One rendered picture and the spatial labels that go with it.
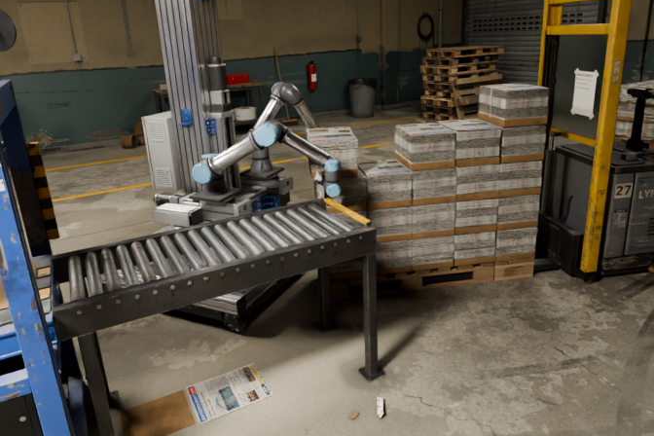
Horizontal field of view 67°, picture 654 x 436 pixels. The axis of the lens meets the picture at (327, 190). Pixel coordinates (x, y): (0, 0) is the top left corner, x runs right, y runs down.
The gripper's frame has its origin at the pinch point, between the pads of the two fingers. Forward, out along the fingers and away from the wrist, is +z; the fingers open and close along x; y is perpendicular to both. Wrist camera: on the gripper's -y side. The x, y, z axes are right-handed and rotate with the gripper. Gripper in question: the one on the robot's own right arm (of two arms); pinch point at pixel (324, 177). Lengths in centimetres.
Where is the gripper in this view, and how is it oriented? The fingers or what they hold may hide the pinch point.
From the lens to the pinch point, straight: 296.0
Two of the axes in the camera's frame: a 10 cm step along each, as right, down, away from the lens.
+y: -0.4, -9.5, -3.0
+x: -9.9, 0.8, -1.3
